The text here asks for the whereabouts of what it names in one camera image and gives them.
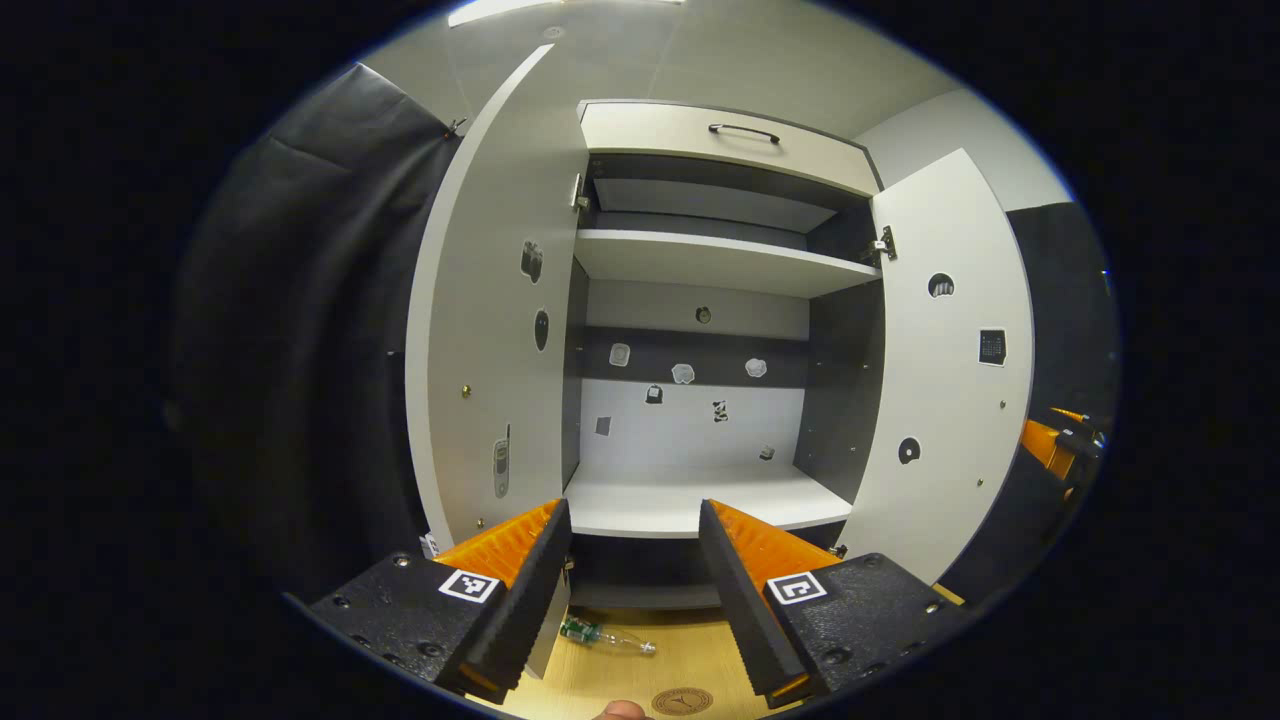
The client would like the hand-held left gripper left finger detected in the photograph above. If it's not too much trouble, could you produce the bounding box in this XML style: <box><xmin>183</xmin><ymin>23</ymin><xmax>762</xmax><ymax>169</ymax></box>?
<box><xmin>285</xmin><ymin>498</ymin><xmax>574</xmax><ymax>704</ymax></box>

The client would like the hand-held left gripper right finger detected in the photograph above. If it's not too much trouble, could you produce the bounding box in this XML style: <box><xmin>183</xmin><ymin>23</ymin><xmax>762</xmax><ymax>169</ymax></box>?
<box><xmin>698</xmin><ymin>498</ymin><xmax>969</xmax><ymax>709</ymax></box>

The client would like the clear plastic bottle green label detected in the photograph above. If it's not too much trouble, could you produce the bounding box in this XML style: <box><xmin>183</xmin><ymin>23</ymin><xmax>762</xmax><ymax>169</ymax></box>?
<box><xmin>560</xmin><ymin>617</ymin><xmax>658</xmax><ymax>657</ymax></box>

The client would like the white cabinet door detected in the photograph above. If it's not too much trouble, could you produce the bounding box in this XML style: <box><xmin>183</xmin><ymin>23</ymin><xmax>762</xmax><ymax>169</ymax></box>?
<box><xmin>835</xmin><ymin>148</ymin><xmax>1036</xmax><ymax>586</ymax></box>
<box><xmin>405</xmin><ymin>43</ymin><xmax>591</xmax><ymax>551</ymax></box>

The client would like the white and grey cabinet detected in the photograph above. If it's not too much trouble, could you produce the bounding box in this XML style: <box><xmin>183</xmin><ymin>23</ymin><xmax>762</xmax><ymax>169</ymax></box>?
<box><xmin>560</xmin><ymin>98</ymin><xmax>886</xmax><ymax>611</ymax></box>

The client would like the white cabinet shelf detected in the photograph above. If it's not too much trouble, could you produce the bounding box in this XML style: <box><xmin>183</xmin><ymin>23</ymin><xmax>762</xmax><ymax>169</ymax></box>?
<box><xmin>575</xmin><ymin>229</ymin><xmax>886</xmax><ymax>299</ymax></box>

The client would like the black backdrop cloth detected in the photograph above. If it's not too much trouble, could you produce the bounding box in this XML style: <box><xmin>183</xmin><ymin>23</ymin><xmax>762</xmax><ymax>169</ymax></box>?
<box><xmin>165</xmin><ymin>62</ymin><xmax>1121</xmax><ymax>601</ymax></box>

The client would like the ceiling light panel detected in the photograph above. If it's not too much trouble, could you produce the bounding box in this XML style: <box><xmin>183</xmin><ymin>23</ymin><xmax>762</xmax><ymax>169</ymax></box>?
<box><xmin>447</xmin><ymin>0</ymin><xmax>686</xmax><ymax>28</ymax></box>

